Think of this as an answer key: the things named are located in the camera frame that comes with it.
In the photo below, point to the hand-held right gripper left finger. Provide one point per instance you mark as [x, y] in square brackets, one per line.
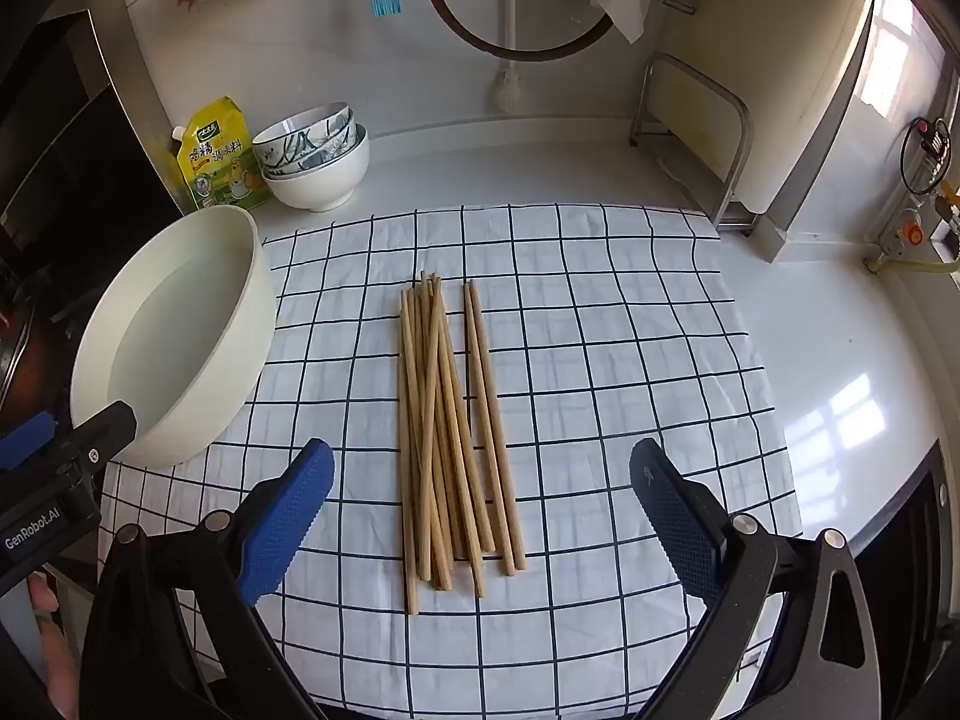
[292, 510]

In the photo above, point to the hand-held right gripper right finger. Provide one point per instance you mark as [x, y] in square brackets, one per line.
[675, 517]

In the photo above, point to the person's left hand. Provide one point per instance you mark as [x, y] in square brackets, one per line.
[64, 671]

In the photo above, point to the white black-checked cloth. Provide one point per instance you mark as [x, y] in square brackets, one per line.
[600, 390]

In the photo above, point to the gas valve with red knob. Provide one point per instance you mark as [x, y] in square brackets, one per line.
[907, 231]

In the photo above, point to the pile of wooden chopsticks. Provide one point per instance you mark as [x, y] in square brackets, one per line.
[427, 420]

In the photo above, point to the black gas stove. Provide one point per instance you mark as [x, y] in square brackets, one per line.
[60, 165]

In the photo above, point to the round white plastic basin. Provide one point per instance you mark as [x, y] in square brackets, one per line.
[187, 330]

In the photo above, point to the plain white ceramic bowl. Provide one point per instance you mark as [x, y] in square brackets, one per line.
[322, 187]

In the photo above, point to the white hanging dish brush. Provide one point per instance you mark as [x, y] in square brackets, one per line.
[505, 90]

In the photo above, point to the yellow seasoning pouch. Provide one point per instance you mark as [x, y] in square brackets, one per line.
[221, 165]

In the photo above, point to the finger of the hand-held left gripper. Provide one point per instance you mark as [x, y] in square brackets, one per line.
[26, 440]
[105, 435]

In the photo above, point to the blue patterned ceramic bowl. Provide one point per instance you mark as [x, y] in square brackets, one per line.
[346, 146]
[300, 142]

